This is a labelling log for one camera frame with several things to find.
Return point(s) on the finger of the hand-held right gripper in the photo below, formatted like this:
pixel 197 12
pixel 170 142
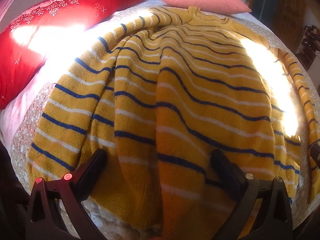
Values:
pixel 316 152

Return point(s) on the yellow striped knit sweater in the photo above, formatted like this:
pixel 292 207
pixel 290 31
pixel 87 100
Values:
pixel 190 100

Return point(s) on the dark wooden cabinet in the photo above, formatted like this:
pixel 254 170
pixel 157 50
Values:
pixel 287 7

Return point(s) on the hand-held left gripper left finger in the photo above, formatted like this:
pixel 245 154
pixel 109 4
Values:
pixel 93 168

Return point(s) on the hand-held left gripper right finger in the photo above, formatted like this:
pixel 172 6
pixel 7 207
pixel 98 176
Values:
pixel 225 168

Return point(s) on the red floral pillow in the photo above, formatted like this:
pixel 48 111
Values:
pixel 50 30

